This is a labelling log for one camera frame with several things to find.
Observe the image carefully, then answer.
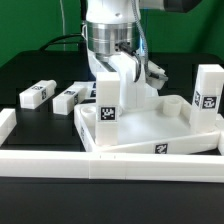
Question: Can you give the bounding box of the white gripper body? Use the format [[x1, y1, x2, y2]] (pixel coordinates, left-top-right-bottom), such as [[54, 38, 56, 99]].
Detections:
[[87, 50, 158, 110]]

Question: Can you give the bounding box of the white desk top tray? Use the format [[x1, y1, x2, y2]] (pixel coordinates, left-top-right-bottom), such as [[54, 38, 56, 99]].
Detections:
[[74, 95, 224, 155]]

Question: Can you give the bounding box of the white fiducial marker sheet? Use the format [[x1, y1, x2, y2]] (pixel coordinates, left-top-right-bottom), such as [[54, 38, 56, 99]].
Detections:
[[74, 81, 96, 99]]

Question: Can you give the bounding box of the black cable with connector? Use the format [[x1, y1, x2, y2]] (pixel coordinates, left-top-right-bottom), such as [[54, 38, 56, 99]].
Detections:
[[39, 31, 88, 52]]

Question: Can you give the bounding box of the white U-shaped fence frame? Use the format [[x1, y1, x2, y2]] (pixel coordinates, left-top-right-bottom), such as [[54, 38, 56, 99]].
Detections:
[[0, 108, 224, 183]]

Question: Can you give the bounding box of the white thin cable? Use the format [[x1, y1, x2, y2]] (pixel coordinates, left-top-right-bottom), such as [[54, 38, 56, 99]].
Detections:
[[59, 0, 67, 52]]

